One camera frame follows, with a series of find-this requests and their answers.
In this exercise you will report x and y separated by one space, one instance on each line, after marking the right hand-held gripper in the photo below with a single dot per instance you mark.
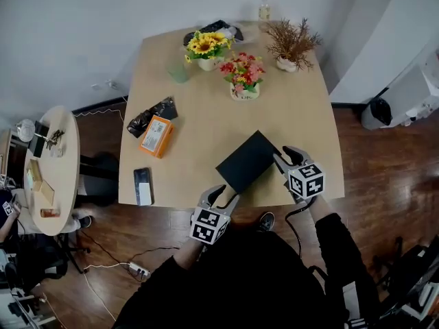
307 182

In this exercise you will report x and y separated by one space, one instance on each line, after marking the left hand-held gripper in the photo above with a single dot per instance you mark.
209 226

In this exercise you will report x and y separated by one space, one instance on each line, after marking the black box with lid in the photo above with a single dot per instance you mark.
247 161

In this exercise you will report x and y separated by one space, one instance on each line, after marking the person's left forearm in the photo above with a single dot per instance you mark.
188 254

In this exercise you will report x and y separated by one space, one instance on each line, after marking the person's right forearm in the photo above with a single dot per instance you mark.
320 209

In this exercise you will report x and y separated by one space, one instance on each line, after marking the orange cardboard box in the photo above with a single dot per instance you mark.
156 136

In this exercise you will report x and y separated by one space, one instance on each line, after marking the wooden box lid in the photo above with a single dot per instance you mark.
47 193

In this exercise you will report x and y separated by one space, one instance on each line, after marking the open wooden box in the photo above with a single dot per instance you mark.
34 175

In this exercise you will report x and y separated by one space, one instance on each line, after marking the tall black box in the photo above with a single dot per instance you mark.
38 142

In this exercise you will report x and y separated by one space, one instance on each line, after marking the person's dark shoe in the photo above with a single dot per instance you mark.
266 221

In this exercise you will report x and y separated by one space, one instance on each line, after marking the black smartphone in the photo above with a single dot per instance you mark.
142 185

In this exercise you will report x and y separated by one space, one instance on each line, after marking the person's black clothing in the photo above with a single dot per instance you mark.
240 286

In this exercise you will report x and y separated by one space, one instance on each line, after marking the red pink flowers in pot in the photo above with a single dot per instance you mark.
243 75

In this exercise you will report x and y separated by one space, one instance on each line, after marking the grey bin with black bag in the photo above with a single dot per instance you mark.
375 113

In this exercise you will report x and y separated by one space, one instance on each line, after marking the white power strip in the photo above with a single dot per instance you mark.
139 270

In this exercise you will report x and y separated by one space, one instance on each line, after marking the crumpled black plastic bag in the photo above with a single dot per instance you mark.
161 110

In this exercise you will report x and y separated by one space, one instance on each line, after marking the dried brown plant in pot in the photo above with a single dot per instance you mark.
291 45

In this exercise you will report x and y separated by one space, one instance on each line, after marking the black chair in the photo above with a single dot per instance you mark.
99 177

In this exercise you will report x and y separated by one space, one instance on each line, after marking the pale green cup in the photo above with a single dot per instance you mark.
178 72

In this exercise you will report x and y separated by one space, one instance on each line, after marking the white appliance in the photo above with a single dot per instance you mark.
413 94

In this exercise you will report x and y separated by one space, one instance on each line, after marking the sunflowers in white pot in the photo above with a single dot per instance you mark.
205 48

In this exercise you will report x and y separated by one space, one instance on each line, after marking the black bag with clear plastic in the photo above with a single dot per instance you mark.
219 27

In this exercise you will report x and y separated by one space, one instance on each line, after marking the clear plastic bottle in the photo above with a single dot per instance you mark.
264 10

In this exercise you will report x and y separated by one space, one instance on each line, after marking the round wooden side table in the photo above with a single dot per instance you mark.
63 190

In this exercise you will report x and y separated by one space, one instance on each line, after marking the black equipment stand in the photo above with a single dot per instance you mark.
411 276

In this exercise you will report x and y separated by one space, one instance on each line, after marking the small clear glass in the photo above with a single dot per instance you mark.
57 152

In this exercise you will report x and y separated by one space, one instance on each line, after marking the small brown tray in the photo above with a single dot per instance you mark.
50 213

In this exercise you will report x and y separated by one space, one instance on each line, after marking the bunch of dark keys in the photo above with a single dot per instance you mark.
55 138

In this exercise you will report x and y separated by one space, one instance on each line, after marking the clear glass jar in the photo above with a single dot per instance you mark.
26 130

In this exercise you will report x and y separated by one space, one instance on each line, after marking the white and black equipment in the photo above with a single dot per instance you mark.
17 296

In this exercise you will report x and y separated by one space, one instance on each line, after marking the white wall socket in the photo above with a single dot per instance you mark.
104 85

